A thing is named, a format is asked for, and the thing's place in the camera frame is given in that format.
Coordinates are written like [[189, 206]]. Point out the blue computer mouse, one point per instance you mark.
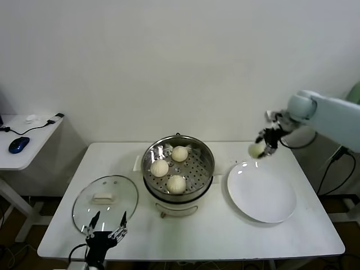
[[18, 144]]

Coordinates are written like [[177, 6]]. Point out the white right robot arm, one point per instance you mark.
[[332, 115]]

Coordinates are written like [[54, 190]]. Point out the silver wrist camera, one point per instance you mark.
[[271, 114], [78, 266]]

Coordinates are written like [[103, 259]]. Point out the cream electric cooking pot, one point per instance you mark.
[[175, 209]]

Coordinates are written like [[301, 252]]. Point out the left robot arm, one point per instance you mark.
[[95, 266]]

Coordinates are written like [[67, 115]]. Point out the stainless steel steamer basket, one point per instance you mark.
[[206, 157]]

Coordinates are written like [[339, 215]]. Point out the white side desk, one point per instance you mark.
[[28, 157]]

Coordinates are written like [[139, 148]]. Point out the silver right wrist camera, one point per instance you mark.
[[271, 114]]

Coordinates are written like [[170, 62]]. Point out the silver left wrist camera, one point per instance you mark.
[[78, 266]]

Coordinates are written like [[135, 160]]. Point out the pale green appliance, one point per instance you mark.
[[355, 92]]

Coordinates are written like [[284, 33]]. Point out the white round plate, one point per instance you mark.
[[261, 191]]

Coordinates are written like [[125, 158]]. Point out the small white object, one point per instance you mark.
[[32, 118]]

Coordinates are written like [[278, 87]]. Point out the white steamed baozi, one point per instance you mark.
[[255, 150], [179, 153], [159, 168], [176, 184]]

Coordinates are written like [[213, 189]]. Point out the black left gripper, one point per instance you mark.
[[98, 244]]

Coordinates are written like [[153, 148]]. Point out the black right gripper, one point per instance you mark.
[[272, 135]]

